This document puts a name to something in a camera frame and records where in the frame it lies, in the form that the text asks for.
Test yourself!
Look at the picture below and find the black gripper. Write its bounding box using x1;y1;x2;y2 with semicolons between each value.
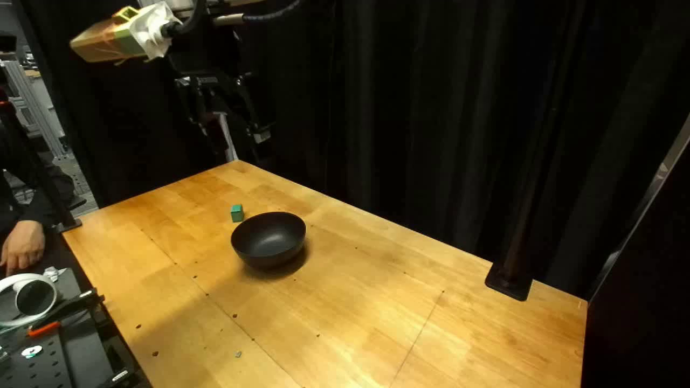
166;19;275;165

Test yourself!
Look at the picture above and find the black bowl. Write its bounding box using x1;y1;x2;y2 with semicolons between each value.
229;210;307;273

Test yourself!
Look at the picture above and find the person's hand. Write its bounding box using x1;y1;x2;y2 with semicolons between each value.
0;218;48;277

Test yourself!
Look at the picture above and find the black curtain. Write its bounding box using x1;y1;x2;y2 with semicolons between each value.
14;0;690;297

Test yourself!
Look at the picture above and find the person's dark sleeve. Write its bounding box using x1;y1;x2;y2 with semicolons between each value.
0;115;77;238

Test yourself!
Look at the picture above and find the white headset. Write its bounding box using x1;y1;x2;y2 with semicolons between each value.
0;270;61;332

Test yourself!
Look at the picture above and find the black perforated side board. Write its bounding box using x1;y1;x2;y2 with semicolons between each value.
0;266;138;388

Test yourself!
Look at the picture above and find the black pole with base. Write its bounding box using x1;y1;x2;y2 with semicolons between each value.
482;106;569;303

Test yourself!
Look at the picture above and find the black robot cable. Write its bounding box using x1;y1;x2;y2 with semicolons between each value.
175;0;303;39

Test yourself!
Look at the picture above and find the wrist camera with coloured mount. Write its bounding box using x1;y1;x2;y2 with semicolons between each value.
68;2;180;68

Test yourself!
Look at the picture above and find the orange handled tool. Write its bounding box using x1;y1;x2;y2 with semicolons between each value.
25;319;65;342

